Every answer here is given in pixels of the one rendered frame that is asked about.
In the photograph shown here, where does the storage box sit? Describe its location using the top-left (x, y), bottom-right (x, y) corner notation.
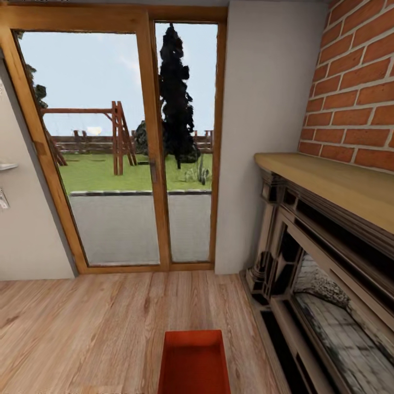
top-left (158, 330), bottom-right (231, 394)

